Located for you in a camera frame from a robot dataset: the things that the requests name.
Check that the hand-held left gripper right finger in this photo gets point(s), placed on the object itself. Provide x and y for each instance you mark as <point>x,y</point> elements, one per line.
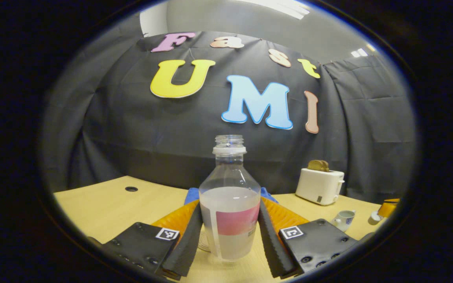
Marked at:
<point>271,243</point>

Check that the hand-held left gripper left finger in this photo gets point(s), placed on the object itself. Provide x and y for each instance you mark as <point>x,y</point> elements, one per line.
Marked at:
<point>189,247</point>

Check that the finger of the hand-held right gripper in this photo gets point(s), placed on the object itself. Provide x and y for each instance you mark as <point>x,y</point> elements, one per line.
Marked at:
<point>389,207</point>

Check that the white blue teacup lid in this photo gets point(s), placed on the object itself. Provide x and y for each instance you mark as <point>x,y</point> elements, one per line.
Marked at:
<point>375,217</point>

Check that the white blue teacup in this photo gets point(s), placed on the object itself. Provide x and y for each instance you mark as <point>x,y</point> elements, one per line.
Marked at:
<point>343,221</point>

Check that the clear water bottle pink label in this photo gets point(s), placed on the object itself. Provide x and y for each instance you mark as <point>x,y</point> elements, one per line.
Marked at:
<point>230,204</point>

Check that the blue folded towel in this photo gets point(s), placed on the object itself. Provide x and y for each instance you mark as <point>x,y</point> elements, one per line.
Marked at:
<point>190,194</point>

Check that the white toaster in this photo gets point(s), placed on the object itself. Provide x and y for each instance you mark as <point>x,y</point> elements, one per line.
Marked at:
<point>319,186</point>

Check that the brown toast slice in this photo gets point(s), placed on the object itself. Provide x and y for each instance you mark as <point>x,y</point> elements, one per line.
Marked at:
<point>327,166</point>
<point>316,166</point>

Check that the black table grommet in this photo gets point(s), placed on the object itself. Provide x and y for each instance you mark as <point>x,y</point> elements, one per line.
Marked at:
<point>131,189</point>

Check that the black backdrop cloth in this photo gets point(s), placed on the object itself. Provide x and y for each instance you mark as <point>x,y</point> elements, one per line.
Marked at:
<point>112,129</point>

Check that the small ceiling light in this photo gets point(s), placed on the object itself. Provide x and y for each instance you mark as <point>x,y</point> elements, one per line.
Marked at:
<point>362,51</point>

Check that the ceiling light panel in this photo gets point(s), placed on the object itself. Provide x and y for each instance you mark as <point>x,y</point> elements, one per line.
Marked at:
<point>281,7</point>

